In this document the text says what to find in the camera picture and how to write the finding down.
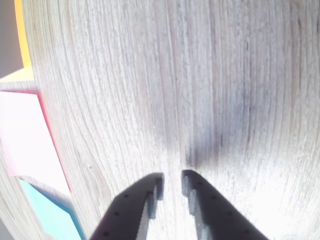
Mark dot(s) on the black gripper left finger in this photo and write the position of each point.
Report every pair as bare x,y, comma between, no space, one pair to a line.
127,212

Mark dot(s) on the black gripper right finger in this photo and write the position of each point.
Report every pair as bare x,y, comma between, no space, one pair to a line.
222,220

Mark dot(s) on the blue paper sheet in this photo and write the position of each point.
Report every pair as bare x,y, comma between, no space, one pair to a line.
55,220

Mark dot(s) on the pink paper sheet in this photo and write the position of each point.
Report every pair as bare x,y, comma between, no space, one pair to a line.
25,137

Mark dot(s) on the orange paper sheet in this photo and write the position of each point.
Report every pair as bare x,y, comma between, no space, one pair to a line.
25,50

